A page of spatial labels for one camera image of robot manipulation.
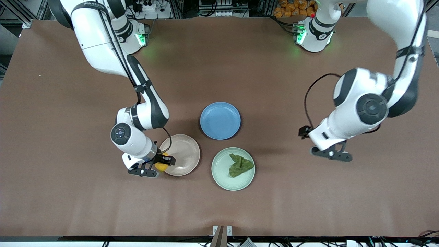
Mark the aluminium frame profile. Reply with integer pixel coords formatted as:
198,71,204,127
0,0,48,28

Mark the black base cable bundle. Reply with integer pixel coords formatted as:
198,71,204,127
271,15,298,35

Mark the green lettuce leaf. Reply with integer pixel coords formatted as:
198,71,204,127
229,153,254,178

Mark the bag of orange fruit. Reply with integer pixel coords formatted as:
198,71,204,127
274,0,318,17

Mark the metal table edge bracket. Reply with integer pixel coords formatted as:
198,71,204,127
210,225,233,247

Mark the pale green plate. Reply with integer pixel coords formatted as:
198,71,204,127
211,147,256,191

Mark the white power strip with plugs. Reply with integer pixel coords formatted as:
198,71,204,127
132,0,172,19

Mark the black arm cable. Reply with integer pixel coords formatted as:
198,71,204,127
298,0,427,139
70,2,172,154

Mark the long white power strip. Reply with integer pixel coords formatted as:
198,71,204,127
199,9,249,17

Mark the pale beige plate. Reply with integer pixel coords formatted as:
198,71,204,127
159,134,201,176

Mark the yellow lemon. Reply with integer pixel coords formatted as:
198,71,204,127
154,153,169,172

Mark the blue plate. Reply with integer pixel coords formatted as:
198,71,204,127
200,102,241,140

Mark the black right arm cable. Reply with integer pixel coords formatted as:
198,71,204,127
70,2,172,154

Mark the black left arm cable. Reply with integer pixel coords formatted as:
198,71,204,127
298,0,427,139

